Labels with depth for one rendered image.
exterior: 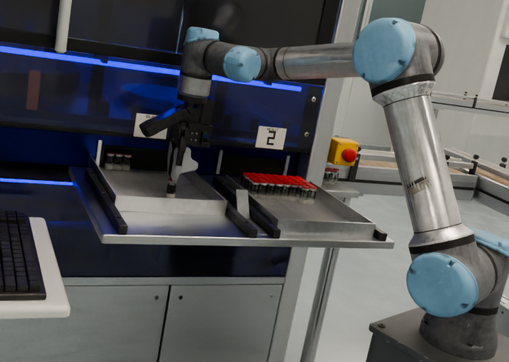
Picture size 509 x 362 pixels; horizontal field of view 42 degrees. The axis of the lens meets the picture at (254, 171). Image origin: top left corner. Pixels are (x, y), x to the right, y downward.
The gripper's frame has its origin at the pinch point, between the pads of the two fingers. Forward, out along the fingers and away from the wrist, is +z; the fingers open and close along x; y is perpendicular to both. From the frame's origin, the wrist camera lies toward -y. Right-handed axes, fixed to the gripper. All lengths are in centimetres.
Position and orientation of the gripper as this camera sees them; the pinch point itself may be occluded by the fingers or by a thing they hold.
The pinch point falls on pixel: (170, 176)
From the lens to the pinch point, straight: 158.7
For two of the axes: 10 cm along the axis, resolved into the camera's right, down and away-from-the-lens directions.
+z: -1.8, 9.6, 2.3
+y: 9.0, 0.7, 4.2
